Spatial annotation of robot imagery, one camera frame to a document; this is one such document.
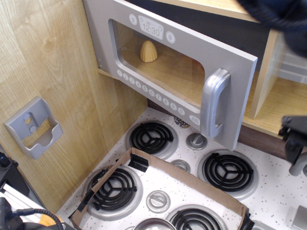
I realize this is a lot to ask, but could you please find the front grey stove knob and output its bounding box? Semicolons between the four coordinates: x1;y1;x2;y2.
146;190;171;213

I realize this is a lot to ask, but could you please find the grey toy microwave door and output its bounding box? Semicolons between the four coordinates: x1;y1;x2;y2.
84;0;258;150

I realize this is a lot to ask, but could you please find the black device at left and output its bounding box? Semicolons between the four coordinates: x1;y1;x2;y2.
0;152;30;197

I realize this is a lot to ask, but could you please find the wooden shelf unit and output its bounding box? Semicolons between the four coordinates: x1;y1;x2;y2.
127;0;307;136

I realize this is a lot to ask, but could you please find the front left stove burner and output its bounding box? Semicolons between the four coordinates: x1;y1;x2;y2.
87;166;143;221

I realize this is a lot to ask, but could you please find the back grey stove knob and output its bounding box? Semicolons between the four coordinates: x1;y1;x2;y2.
186;133;208;150

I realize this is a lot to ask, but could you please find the silver microwave door handle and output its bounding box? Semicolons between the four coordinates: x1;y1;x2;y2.
200;68;231;138

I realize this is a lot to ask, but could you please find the grey sink faucet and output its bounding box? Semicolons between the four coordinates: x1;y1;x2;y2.
289;152;307;176

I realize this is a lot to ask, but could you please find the silver metal pot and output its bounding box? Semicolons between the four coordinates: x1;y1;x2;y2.
132;218;176;230

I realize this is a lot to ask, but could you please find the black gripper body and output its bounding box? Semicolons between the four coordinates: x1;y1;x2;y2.
278;115;307;164

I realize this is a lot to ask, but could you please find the grey wall phone holder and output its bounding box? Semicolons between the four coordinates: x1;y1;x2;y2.
4;96;63;160

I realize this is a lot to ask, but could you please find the back left stove burner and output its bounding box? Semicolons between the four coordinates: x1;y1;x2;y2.
125;121;179;160

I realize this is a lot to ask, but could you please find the yellow toy corn cob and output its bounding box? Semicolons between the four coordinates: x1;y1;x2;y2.
140;40;158;63

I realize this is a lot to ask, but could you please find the front right stove burner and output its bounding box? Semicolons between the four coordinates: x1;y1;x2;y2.
166;204;227;230

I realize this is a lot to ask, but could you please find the middle grey stove knob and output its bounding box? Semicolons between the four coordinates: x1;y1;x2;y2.
171;160;190;173

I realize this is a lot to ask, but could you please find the grey stove knob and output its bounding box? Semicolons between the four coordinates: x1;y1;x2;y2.
171;160;190;173
186;133;208;150
146;190;171;213

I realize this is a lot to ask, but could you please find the black braided cable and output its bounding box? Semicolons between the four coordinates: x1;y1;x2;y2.
0;197;64;230

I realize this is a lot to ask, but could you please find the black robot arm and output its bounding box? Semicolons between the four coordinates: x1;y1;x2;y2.
238;0;307;164

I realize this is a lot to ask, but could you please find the back right stove burner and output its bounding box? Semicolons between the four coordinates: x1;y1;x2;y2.
197;149;259;201

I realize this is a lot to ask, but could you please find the brown cardboard barrier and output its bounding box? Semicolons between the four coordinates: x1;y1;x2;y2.
69;148;254;230

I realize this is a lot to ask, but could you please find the stove burner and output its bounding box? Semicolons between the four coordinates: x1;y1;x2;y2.
197;149;259;201
87;166;143;221
125;121;179;160
166;204;227;230

